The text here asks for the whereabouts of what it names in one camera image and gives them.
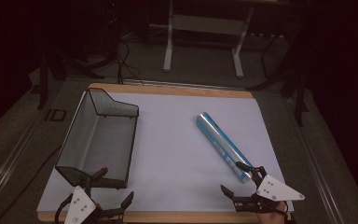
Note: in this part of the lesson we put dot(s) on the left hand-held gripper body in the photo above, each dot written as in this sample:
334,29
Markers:
80,205

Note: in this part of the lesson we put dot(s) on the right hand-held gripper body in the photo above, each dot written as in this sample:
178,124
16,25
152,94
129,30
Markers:
276,191

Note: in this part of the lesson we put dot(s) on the blue and silver foil roll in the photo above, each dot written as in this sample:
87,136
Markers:
217,138

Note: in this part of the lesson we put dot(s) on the person's right hand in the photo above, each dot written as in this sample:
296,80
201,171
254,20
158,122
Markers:
273,217

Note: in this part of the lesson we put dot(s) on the white table mat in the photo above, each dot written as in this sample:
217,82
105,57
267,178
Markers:
171,155

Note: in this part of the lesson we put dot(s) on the black rectangular floor plate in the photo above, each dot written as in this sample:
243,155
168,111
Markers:
56,115

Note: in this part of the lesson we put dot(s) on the black metal stand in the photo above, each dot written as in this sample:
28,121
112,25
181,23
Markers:
296,90
48,77

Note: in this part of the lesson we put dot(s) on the grey metal floor rail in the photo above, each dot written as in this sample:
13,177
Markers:
7,169
318,161

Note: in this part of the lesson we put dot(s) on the white metal stand frame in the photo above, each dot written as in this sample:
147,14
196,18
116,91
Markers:
205,25

